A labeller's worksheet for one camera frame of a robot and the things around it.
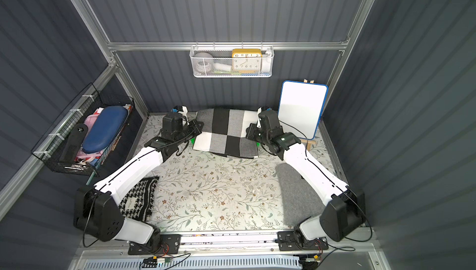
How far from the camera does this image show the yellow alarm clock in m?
0.88

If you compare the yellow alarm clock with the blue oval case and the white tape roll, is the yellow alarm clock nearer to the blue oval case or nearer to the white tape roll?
the white tape roll

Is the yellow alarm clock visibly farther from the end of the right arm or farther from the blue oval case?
the blue oval case

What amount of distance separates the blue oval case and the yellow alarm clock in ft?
1.81

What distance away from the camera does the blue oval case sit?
24.7 inches
